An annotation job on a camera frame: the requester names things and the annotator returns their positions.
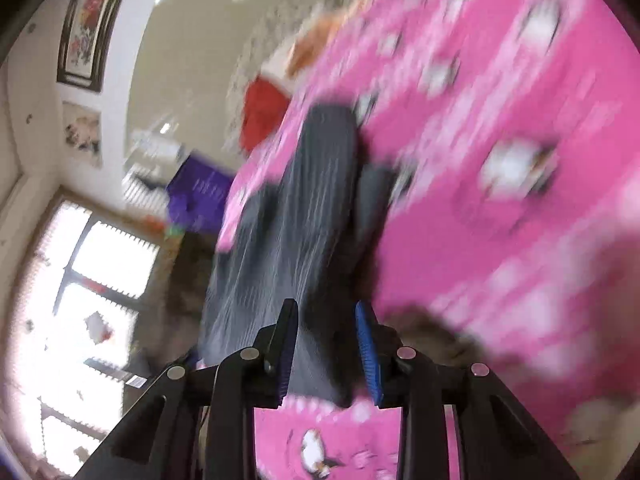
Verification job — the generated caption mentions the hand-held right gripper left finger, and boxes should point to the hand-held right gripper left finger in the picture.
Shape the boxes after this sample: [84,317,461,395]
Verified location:
[75,298,301,480]

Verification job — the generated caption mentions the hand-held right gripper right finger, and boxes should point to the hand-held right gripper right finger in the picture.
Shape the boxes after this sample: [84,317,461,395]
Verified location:
[354,301,581,480]

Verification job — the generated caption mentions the grey striped suit jacket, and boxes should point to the grey striped suit jacket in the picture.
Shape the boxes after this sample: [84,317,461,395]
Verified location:
[197,102,396,406]

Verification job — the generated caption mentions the purple tote bag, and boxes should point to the purple tote bag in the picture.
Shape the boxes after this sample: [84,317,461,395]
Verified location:
[165,152,236,233]

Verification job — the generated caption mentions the bright window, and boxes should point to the bright window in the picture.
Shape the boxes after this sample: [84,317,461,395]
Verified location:
[10,187,171,476]

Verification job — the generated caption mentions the red pillow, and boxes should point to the red pillow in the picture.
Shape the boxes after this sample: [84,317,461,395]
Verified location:
[239,77,293,153]

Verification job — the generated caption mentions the pink penguin print blanket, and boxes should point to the pink penguin print blanket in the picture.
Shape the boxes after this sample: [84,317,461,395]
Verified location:
[215,0,640,480]

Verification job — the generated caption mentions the peach fringed scarf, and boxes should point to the peach fringed scarf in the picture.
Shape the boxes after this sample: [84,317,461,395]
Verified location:
[287,0,376,81]

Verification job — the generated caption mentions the dark framed flower painting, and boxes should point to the dark framed flower painting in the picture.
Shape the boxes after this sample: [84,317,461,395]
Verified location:
[56,0,138,92]

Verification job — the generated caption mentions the small unframed wall picture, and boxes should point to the small unframed wall picture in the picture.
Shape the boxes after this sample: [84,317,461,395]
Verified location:
[61,101,103,168]

